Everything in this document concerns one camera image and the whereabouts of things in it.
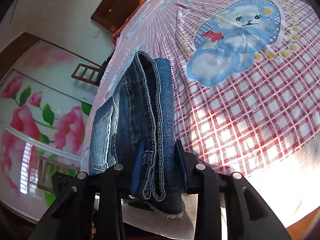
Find blue denim jeans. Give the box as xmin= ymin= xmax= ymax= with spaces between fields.
xmin=88 ymin=50 xmax=183 ymax=218

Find floral sliding wardrobe door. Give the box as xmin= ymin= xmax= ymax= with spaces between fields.
xmin=1 ymin=34 xmax=99 ymax=222

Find brown wooden chair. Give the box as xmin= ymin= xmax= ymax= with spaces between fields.
xmin=71 ymin=63 xmax=100 ymax=86

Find dark clothes on chair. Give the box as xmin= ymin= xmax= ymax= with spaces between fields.
xmin=95 ymin=51 xmax=114 ymax=86

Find pink plaid cartoon bed sheet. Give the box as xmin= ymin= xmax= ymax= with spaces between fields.
xmin=93 ymin=0 xmax=319 ymax=175

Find orange fringed blanket edge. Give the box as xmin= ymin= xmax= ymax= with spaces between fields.
xmin=112 ymin=0 xmax=156 ymax=45

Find brown wooden headboard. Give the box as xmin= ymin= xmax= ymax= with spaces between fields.
xmin=91 ymin=0 xmax=144 ymax=33

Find white wall socket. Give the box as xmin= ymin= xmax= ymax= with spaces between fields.
xmin=92 ymin=30 xmax=100 ymax=39

